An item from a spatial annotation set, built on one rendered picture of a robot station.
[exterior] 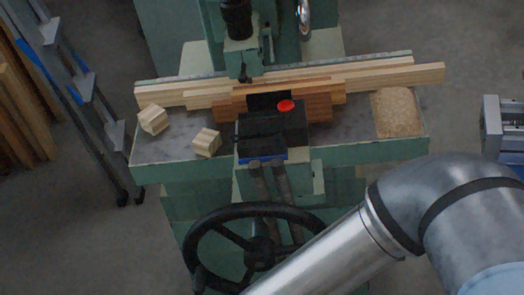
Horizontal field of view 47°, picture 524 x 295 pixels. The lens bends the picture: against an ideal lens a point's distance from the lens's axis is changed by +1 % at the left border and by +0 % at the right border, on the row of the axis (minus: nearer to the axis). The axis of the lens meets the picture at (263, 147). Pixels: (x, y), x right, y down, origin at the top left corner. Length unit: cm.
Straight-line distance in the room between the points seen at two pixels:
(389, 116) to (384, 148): 6
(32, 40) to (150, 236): 82
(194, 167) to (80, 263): 118
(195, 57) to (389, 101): 64
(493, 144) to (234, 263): 66
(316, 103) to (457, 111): 147
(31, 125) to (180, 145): 146
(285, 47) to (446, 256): 95
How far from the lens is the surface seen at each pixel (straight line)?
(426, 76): 130
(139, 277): 221
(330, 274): 69
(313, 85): 124
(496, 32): 308
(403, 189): 64
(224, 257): 146
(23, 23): 197
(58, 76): 206
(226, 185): 126
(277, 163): 107
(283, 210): 103
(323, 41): 163
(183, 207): 133
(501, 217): 58
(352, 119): 124
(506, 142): 143
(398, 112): 120
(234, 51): 118
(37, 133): 267
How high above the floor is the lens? 173
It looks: 44 degrees down
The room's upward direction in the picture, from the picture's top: 11 degrees counter-clockwise
